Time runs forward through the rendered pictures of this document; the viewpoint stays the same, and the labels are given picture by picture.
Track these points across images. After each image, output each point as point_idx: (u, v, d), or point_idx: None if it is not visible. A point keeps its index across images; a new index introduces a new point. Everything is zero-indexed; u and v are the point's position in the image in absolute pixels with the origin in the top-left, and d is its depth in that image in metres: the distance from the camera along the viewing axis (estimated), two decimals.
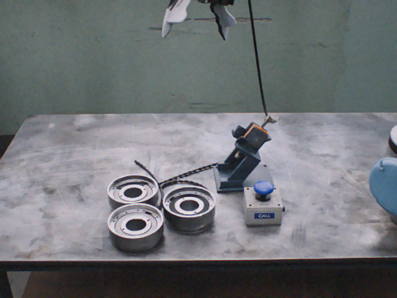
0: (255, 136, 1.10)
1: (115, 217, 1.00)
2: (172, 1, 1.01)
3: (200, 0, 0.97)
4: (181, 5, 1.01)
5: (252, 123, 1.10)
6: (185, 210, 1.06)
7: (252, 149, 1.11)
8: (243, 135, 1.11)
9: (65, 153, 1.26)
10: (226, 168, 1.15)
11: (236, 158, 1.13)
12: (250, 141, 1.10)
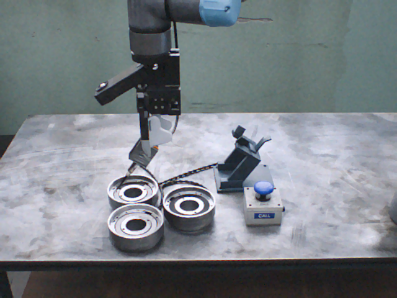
0: (144, 151, 1.02)
1: (115, 217, 1.00)
2: (144, 132, 0.96)
3: (175, 113, 0.95)
4: (152, 127, 0.97)
5: (139, 139, 1.01)
6: (185, 210, 1.06)
7: (142, 165, 1.03)
8: (131, 151, 1.03)
9: (65, 153, 1.26)
10: (118, 186, 1.07)
11: (126, 176, 1.05)
12: (138, 157, 1.02)
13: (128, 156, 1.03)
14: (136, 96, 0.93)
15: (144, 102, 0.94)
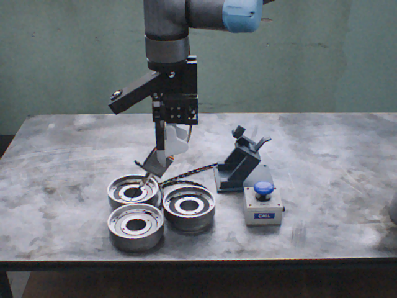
0: (159, 161, 0.99)
1: (115, 217, 1.00)
2: (160, 143, 0.93)
3: (191, 123, 0.92)
4: (168, 137, 0.94)
5: (154, 148, 0.98)
6: (185, 210, 1.06)
7: (157, 176, 1.00)
8: (146, 161, 0.99)
9: (65, 153, 1.26)
10: (131, 197, 1.03)
11: (140, 185, 1.02)
12: (153, 167, 0.99)
13: (142, 166, 0.99)
14: (151, 105, 0.90)
15: (160, 112, 0.91)
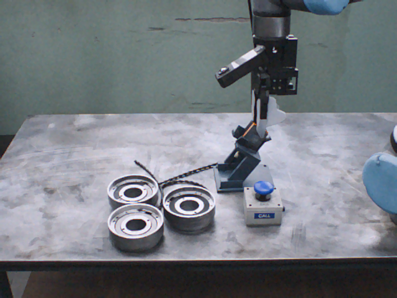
0: (255, 135, 1.10)
1: (115, 217, 1.00)
2: (264, 112, 1.05)
3: (291, 93, 1.04)
4: (269, 107, 1.06)
5: (251, 122, 1.10)
6: (185, 210, 1.06)
7: (252, 148, 1.11)
8: (242, 133, 1.11)
9: (65, 153, 1.26)
10: (226, 167, 1.15)
11: (236, 157, 1.13)
12: (249, 140, 1.10)
13: None
14: (258, 77, 1.02)
15: (266, 82, 1.03)
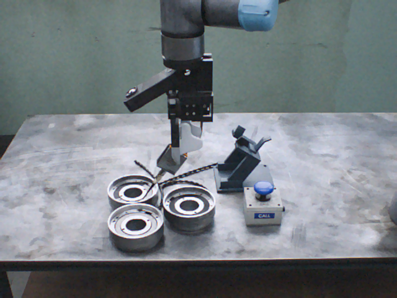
0: (173, 159, 0.99)
1: (115, 217, 1.00)
2: (175, 139, 0.94)
3: (206, 120, 0.93)
4: (183, 134, 0.95)
5: (169, 146, 0.99)
6: (185, 210, 1.06)
7: (170, 172, 1.01)
8: (159, 158, 1.00)
9: (65, 153, 1.26)
10: (145, 194, 1.04)
11: (154, 183, 1.02)
12: (167, 164, 1.00)
13: (156, 164, 1.00)
14: (167, 102, 0.91)
15: (176, 108, 0.91)
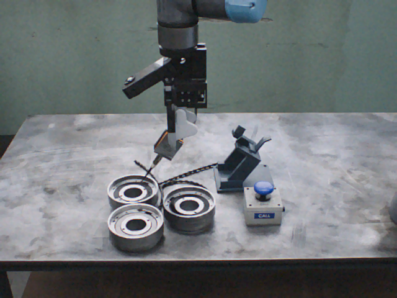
0: (169, 144, 1.04)
1: (115, 217, 1.00)
2: (171, 125, 0.99)
3: (201, 107, 0.98)
4: (178, 120, 1.00)
5: (165, 131, 1.04)
6: (185, 210, 1.06)
7: (167, 158, 1.05)
8: (157, 143, 1.05)
9: (65, 153, 1.26)
10: (143, 178, 1.09)
11: (151, 167, 1.07)
12: (164, 150, 1.05)
13: (154, 148, 1.05)
14: (164, 89, 0.96)
15: (172, 95, 0.96)
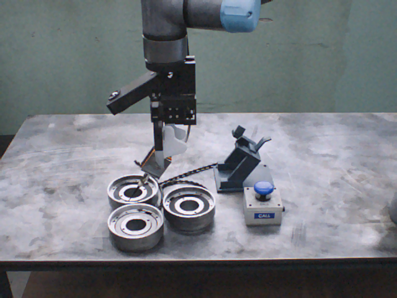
0: (157, 162, 0.98)
1: (115, 217, 1.00)
2: (159, 143, 0.93)
3: (190, 123, 0.92)
4: (166, 138, 0.94)
5: (152, 148, 0.98)
6: (185, 210, 1.06)
7: (155, 177, 1.00)
8: (144, 161, 0.99)
9: (65, 153, 1.26)
10: (130, 197, 1.03)
11: (139, 185, 1.02)
12: (151, 168, 0.99)
13: (141, 166, 0.99)
14: (149, 105, 0.90)
15: (159, 112, 0.90)
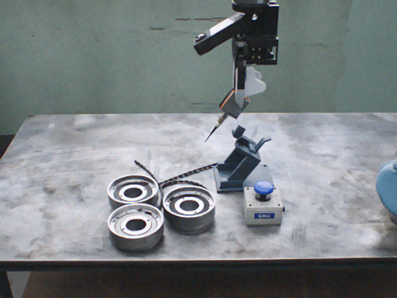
0: (236, 103, 1.05)
1: (115, 217, 1.00)
2: (241, 81, 1.00)
3: (271, 63, 0.99)
4: (247, 77, 1.01)
5: (231, 89, 1.05)
6: (185, 210, 1.06)
7: (233, 117, 1.07)
8: (223, 102, 1.07)
9: (65, 153, 1.26)
10: (207, 138, 1.10)
11: (216, 126, 1.09)
12: (230, 108, 1.06)
13: (219, 107, 1.07)
14: (236, 45, 0.97)
15: (244, 51, 0.97)
